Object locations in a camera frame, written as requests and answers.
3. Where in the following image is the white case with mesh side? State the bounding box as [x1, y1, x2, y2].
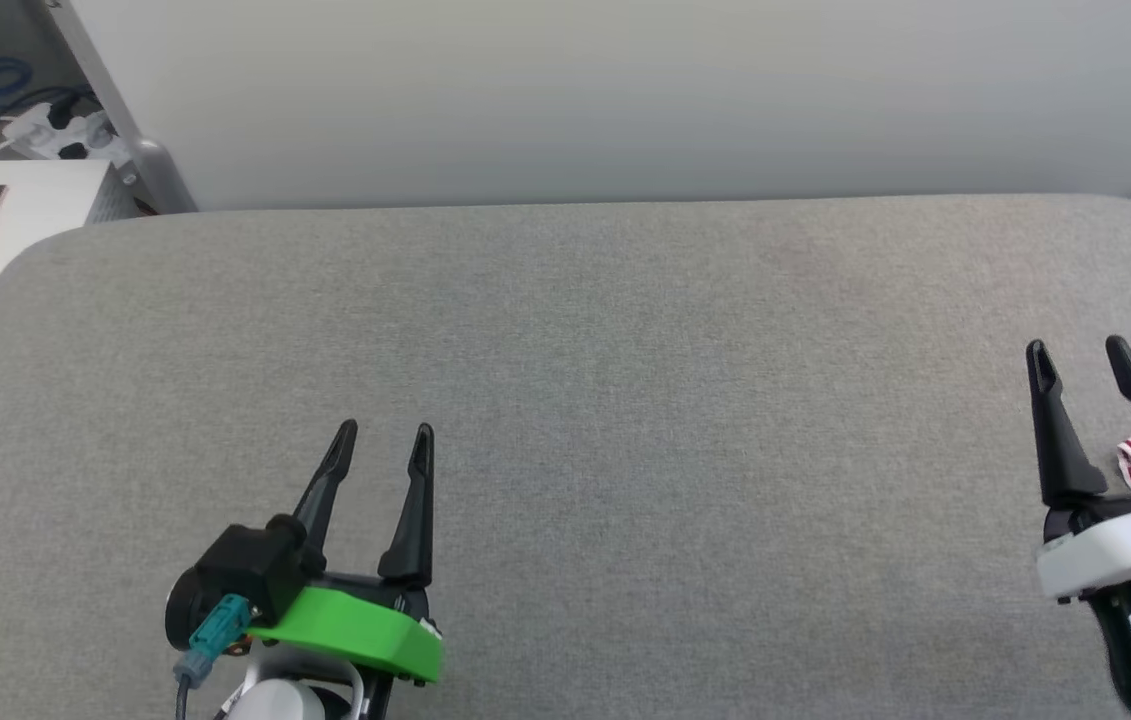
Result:
[0, 160, 141, 376]

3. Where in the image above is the plain grey metal post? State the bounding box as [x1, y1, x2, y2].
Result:
[43, 0, 198, 216]

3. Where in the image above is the white power strip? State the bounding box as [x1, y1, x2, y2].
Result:
[5, 95, 121, 161]

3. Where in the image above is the white partition panel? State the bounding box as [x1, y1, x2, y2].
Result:
[65, 0, 1131, 213]

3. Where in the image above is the black cable with teal connector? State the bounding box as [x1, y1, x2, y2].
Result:
[173, 592, 256, 720]

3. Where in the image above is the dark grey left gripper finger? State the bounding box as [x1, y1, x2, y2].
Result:
[288, 419, 360, 579]
[379, 423, 437, 587]

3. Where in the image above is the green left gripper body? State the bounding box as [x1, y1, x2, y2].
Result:
[247, 570, 446, 691]

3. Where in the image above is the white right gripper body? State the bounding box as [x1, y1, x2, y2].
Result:
[1035, 487, 1131, 604]

